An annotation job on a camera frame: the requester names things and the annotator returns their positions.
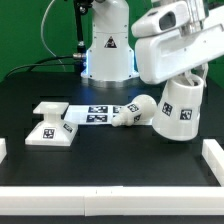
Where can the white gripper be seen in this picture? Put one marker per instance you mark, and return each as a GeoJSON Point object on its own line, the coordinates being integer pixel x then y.
{"type": "Point", "coordinates": [176, 36]}

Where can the white lamp shade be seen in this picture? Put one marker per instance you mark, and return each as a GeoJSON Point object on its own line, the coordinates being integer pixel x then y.
{"type": "Point", "coordinates": [178, 113]}

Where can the white lamp bulb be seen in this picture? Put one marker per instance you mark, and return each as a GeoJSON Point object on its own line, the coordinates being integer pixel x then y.
{"type": "Point", "coordinates": [140, 111]}

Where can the white lamp base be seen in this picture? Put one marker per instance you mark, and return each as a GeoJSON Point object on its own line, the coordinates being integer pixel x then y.
{"type": "Point", "coordinates": [52, 130]}

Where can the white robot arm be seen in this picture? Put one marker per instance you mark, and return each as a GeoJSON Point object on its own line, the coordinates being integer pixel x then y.
{"type": "Point", "coordinates": [111, 59]}

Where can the white marker sheet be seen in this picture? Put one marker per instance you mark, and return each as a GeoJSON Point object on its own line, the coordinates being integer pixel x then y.
{"type": "Point", "coordinates": [93, 114]}

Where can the white front fence rail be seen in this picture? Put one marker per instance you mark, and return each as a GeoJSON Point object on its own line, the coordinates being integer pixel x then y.
{"type": "Point", "coordinates": [118, 201]}

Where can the white left fence rail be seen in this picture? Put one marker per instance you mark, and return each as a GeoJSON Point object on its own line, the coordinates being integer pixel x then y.
{"type": "Point", "coordinates": [3, 151]}

